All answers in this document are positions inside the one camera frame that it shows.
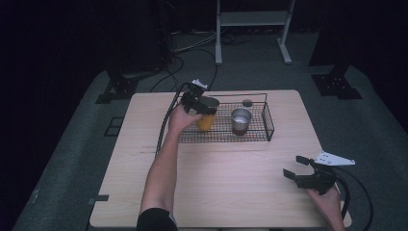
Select black sleeve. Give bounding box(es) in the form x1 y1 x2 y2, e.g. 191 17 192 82
136 207 179 231

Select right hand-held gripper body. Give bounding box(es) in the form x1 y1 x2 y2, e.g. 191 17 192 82
293 150 356 195

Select left hand-held gripper black cable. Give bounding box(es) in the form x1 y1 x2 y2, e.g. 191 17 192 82
155 82 193 158

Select black floor cable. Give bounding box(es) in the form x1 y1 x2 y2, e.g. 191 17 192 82
148 55 186 93
191 47 219 92

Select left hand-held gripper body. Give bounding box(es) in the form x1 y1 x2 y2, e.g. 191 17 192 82
181 79 208 114

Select person's left hand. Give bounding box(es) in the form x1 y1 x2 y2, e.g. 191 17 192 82
167 104 204 138

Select silver metal cup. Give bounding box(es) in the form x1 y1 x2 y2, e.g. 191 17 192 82
230 108 253 137

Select white metal desk frame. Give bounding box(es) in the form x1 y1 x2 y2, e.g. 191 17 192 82
215 0 296 65

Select dark tape strip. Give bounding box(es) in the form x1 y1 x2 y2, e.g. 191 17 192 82
88 193 111 206

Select white floor cables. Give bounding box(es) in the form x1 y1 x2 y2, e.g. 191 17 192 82
172 30 219 54

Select black stand with base plate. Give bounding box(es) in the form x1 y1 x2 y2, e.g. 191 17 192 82
95 62 140 105
309 62 364 100

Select hand-held gripper black cable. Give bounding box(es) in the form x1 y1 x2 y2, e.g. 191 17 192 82
155 82 193 158
333 166 375 231

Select person's right hand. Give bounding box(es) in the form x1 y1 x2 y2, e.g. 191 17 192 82
304 187 343 225

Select black tape rectangle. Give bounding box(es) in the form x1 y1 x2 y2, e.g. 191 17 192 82
104 116 125 138

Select right hand-held gripper black cable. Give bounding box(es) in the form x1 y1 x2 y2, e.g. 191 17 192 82
333 166 375 231

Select black wire mesh basket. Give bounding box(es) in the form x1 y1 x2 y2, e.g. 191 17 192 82
177 92 275 144

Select grey floor tape strip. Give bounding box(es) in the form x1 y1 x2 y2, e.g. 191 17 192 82
29 187 41 205

